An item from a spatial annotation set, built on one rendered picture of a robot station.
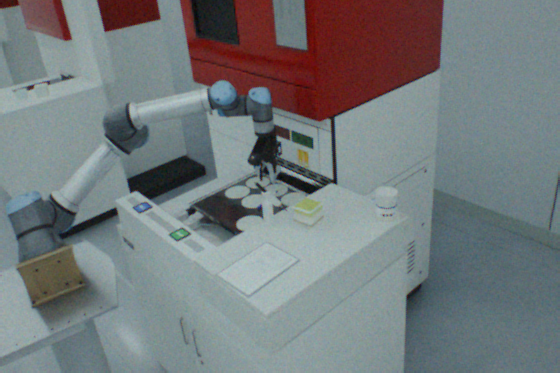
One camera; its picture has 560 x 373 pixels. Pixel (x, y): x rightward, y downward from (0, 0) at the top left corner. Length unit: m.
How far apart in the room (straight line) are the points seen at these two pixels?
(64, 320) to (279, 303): 0.71
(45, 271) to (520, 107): 2.48
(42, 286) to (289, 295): 0.83
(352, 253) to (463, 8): 1.93
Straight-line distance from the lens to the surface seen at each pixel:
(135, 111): 1.74
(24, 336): 1.78
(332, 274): 1.50
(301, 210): 1.63
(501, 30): 3.05
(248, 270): 1.50
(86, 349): 2.01
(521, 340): 2.75
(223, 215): 1.90
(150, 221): 1.84
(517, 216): 3.39
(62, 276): 1.83
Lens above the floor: 1.90
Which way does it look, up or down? 27 degrees down
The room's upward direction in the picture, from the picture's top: 6 degrees counter-clockwise
